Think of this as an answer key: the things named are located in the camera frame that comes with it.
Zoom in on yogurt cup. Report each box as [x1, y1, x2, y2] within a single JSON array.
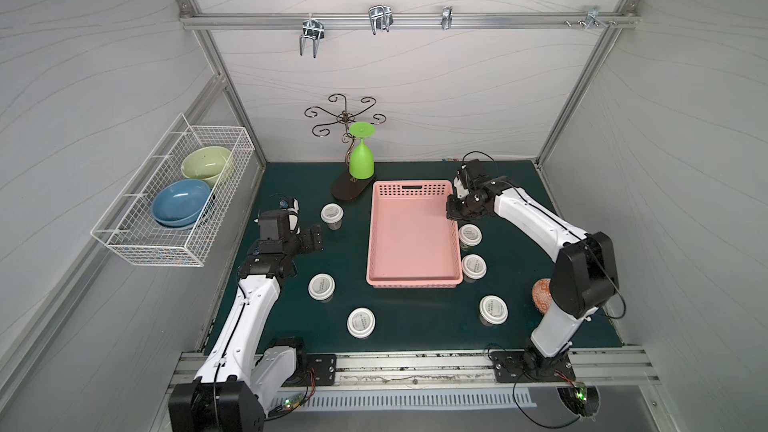
[[479, 295, 509, 326], [458, 224, 483, 251], [321, 203, 344, 230], [346, 307, 376, 340]]

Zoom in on yogurt cup mid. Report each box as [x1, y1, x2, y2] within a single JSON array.
[[308, 273, 336, 303], [461, 254, 488, 283]]

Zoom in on pink plastic basket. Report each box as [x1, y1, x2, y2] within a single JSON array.
[[366, 180, 463, 289]]

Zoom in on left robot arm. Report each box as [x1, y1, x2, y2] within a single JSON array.
[[168, 204, 323, 431]]

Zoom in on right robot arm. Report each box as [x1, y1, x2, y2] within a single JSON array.
[[446, 159, 620, 375]]

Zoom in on dark metal cup tree stand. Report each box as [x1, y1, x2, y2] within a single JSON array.
[[303, 93, 387, 202]]

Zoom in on green upturned goblet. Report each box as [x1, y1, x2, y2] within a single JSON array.
[[348, 122, 375, 180]]

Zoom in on blue bowl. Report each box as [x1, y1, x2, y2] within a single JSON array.
[[150, 179, 211, 228]]

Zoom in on light green bowl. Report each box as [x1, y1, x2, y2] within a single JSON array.
[[180, 146, 234, 189]]

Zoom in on orange patterned bowl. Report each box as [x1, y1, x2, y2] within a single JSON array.
[[532, 279, 553, 315]]

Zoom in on single metal hook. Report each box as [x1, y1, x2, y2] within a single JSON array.
[[441, 6, 453, 30]]

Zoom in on double metal hook middle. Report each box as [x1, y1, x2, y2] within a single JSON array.
[[368, 5, 394, 35]]

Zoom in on double metal hook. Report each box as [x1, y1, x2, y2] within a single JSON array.
[[368, 5, 394, 35], [299, 18, 325, 58]]

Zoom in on metal hook right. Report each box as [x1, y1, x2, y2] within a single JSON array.
[[564, 6, 618, 30]]

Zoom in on double metal hook left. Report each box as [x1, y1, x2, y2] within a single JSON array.
[[299, 18, 325, 58]]

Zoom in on white wire wall basket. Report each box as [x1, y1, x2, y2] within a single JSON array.
[[91, 115, 255, 267]]

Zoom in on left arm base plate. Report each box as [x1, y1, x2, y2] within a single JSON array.
[[283, 354, 337, 388]]

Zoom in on wires at left base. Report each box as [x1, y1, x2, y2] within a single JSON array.
[[266, 365, 318, 422]]

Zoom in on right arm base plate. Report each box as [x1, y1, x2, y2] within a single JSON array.
[[487, 349, 576, 384]]

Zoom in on aluminium front rail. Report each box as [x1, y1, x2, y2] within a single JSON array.
[[170, 344, 661, 394]]

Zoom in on aluminium rail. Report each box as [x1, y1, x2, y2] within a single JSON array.
[[170, 344, 661, 394], [180, 11, 641, 32]]

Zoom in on white slotted cable duct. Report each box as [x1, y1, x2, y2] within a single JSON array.
[[299, 387, 537, 412]]

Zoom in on black cable right base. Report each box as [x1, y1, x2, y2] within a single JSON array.
[[485, 341, 583, 430]]

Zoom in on aluminium top rail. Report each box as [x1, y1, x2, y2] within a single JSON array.
[[180, 11, 641, 32]]

